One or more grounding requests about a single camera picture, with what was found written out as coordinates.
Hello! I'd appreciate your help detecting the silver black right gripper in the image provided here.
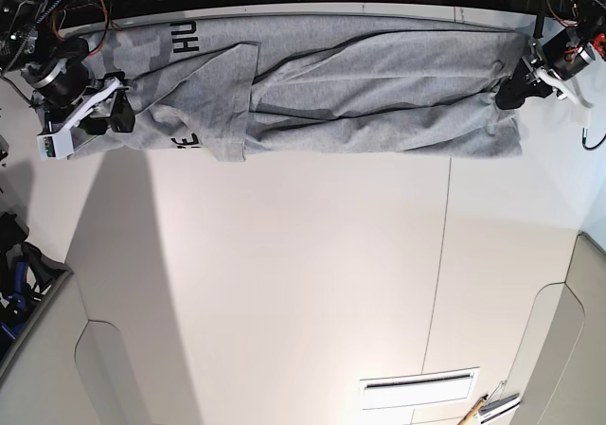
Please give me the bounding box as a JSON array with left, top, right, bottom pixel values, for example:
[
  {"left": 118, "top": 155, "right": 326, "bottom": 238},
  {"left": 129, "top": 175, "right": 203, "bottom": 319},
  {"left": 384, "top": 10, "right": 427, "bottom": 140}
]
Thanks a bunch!
[{"left": 21, "top": 39, "right": 138, "bottom": 137}]

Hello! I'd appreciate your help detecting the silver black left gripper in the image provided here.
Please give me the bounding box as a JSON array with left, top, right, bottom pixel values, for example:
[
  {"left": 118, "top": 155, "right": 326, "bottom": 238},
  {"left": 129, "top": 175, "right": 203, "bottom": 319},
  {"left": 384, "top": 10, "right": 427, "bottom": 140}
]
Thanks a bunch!
[{"left": 495, "top": 27, "right": 605, "bottom": 110}]

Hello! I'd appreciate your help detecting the grey T-shirt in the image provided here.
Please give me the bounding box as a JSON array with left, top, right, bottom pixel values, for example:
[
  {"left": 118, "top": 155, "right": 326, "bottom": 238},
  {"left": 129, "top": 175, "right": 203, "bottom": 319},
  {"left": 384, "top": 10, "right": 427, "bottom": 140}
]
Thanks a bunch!
[{"left": 74, "top": 15, "right": 528, "bottom": 162}]

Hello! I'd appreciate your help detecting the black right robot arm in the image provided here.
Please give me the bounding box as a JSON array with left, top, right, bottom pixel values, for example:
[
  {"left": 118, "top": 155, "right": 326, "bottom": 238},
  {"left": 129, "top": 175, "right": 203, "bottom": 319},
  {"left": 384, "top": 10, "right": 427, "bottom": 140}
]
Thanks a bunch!
[{"left": 1, "top": 0, "right": 135, "bottom": 135}]

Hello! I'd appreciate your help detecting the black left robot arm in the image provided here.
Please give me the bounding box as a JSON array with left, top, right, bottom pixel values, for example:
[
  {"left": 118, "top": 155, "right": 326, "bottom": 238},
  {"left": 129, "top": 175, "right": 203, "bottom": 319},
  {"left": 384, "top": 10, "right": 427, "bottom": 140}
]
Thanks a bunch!
[{"left": 495, "top": 0, "right": 605, "bottom": 110}]

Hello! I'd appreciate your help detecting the blue black tool pile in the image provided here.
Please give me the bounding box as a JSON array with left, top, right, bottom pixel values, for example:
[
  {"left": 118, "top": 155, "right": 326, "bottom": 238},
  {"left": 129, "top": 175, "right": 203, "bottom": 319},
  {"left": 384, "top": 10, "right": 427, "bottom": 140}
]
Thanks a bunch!
[{"left": 1, "top": 212, "right": 70, "bottom": 354}]

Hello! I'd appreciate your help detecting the white table slot plate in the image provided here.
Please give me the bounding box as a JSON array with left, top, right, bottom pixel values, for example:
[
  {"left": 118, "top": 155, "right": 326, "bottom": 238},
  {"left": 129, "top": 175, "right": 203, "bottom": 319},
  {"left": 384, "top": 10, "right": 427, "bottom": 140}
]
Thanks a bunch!
[{"left": 359, "top": 367, "right": 480, "bottom": 410}]

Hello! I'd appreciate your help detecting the silver binder clip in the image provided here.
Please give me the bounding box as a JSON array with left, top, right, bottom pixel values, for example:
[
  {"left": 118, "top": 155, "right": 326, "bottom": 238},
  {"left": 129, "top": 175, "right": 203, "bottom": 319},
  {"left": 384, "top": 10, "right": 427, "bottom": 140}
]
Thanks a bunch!
[{"left": 476, "top": 381, "right": 521, "bottom": 423}]

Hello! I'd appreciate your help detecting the wooden pencil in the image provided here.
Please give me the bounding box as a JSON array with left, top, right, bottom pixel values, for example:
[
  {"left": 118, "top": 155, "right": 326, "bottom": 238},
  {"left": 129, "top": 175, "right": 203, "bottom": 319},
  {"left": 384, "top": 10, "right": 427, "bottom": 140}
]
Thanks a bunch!
[{"left": 457, "top": 395, "right": 489, "bottom": 425}]

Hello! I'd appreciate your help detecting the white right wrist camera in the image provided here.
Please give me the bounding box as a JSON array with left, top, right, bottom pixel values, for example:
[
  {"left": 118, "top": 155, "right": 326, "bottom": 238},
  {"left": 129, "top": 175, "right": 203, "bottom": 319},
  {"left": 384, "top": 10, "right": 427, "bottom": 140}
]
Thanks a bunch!
[{"left": 36, "top": 130, "right": 74, "bottom": 161}]

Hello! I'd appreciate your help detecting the black camera cable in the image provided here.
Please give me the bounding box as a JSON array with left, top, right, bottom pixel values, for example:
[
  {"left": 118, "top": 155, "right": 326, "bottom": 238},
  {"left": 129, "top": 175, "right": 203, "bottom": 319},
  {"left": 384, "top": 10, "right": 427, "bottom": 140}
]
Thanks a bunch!
[{"left": 579, "top": 102, "right": 606, "bottom": 151}]

